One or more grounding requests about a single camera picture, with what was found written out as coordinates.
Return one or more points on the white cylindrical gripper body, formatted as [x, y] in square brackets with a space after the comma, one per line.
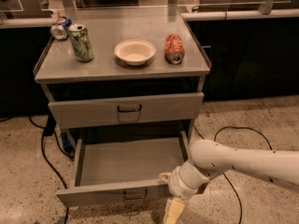
[177, 187]

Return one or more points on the grey drawer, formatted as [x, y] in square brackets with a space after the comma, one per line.
[115, 111]
[114, 172]

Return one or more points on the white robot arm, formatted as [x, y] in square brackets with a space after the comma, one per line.
[209, 159]

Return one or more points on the grey top drawer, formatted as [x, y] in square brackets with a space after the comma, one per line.
[115, 111]

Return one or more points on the grey metal drawer cabinet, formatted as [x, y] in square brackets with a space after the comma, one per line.
[63, 78]

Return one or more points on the white paper bowl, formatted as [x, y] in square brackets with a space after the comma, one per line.
[135, 52]

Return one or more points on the orange soda can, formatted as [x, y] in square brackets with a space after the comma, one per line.
[173, 49]

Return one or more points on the green soda can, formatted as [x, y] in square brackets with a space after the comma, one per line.
[80, 42]

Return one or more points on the blue red soda can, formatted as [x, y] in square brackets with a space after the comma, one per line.
[59, 30]

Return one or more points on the white counter rail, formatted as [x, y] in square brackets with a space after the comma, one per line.
[240, 15]

